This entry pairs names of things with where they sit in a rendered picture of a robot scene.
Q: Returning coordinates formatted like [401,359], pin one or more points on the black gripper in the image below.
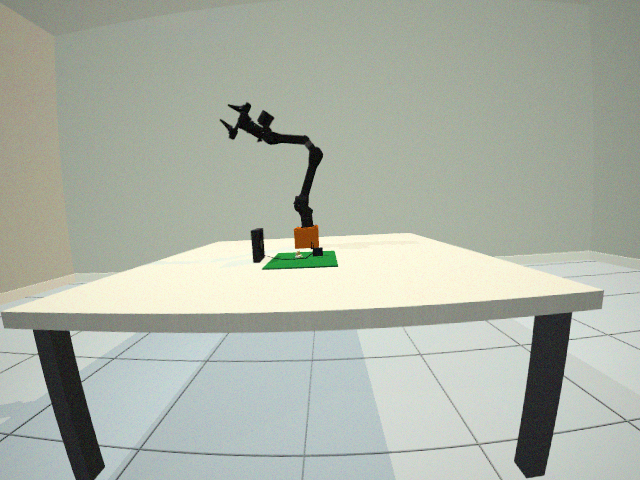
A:
[233,131]

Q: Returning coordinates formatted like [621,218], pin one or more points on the green circuit board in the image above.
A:
[327,260]

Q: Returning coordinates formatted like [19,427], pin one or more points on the dark grey cooling fan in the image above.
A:
[257,245]

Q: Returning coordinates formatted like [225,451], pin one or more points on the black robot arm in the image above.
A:
[315,156]

